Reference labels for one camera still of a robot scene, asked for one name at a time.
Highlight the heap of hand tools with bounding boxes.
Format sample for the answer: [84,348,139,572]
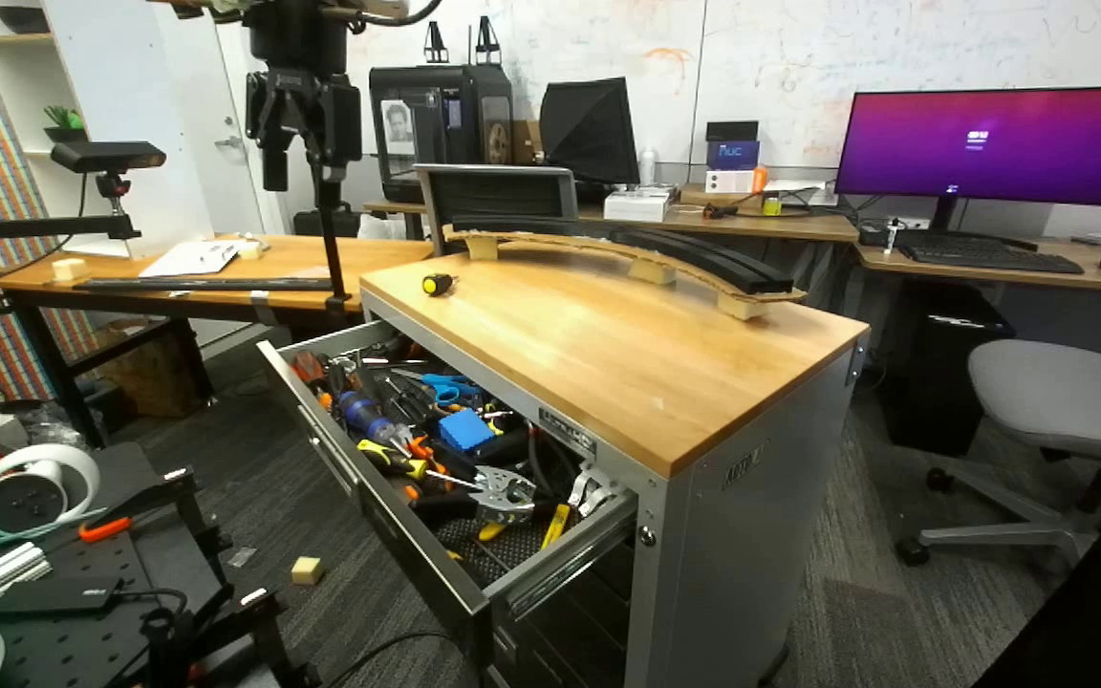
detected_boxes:
[288,346,630,574]

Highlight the black computer tower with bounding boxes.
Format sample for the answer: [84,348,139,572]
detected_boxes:
[878,281,1017,457]

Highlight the grey office chair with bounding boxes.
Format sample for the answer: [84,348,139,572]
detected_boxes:
[895,338,1101,570]

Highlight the curved cardboard strip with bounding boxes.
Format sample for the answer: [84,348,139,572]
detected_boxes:
[443,225,807,309]

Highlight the silver perforated metal tool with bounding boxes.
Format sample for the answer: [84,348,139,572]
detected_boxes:
[469,465,539,525]

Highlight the black monitor rear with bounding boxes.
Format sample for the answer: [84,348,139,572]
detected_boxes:
[538,76,643,188]

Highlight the blue handled screwdriver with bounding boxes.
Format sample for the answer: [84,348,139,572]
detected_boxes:
[335,390,413,448]

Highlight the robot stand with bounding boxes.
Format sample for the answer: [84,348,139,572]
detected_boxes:
[0,441,322,688]

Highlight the potted green plant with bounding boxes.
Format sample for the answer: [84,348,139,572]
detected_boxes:
[42,104,89,145]

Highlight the drawer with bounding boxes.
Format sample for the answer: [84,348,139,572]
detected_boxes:
[257,320,642,675]

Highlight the white papers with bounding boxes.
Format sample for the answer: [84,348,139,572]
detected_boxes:
[138,239,248,279]

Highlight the white door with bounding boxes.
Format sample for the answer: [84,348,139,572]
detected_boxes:
[151,0,291,237]

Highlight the drawer handle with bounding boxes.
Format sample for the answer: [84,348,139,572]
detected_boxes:
[294,397,365,503]

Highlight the long black bar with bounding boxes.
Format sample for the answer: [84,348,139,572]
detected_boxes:
[73,275,335,293]

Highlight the black 3d printer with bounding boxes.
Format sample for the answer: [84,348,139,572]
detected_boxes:
[368,63,516,204]

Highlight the white flat box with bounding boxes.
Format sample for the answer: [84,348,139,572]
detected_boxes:
[602,186,677,224]

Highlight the camera on mount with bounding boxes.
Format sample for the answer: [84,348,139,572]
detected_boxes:
[0,140,168,262]

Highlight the black bag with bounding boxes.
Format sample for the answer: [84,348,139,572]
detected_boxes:
[292,203,362,239]

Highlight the black bowl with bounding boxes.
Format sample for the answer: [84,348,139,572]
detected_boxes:
[0,5,51,35]

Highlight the blue plastic box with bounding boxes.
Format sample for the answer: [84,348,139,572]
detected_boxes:
[437,409,496,453]

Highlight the brown box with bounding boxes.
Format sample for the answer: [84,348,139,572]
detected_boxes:
[90,318,200,421]

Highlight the grey tool cabinet wooden top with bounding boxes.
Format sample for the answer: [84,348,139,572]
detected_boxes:
[257,244,872,688]

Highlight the long wooden desk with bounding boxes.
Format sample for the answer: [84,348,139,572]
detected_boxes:
[363,186,1101,297]

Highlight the cardboard box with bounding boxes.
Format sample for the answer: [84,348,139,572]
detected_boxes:
[512,119,548,166]

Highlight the stack of small boxes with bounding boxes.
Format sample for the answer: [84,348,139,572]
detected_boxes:
[702,120,762,195]

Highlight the whiteboard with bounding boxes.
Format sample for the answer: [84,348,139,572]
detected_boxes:
[345,0,1101,240]

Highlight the green tube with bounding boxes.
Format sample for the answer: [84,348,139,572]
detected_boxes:
[0,506,110,567]

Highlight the black keyboard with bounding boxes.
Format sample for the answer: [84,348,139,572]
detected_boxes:
[896,233,1086,277]

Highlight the black cable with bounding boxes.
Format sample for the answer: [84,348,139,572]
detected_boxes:
[114,587,190,688]
[319,629,461,688]

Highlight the wide monitor purple screen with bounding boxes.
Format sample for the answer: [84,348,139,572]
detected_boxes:
[833,85,1101,236]

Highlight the black office chair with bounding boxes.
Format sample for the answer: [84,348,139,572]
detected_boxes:
[414,162,582,257]

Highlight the wooden desk black legs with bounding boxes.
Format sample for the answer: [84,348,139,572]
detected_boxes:
[0,232,434,450]

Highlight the black curved strips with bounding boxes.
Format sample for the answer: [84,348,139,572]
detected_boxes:
[608,226,796,296]

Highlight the black power brick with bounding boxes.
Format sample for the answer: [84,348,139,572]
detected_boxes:
[0,575,122,615]

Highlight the blue scissors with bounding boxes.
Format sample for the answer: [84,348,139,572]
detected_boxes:
[420,373,485,410]

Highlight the orange handled tool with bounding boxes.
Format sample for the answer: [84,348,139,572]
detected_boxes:
[77,516,135,545]

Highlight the white shelf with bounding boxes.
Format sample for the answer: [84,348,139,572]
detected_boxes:
[0,0,97,245]

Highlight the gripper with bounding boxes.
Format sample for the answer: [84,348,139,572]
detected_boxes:
[243,0,363,193]

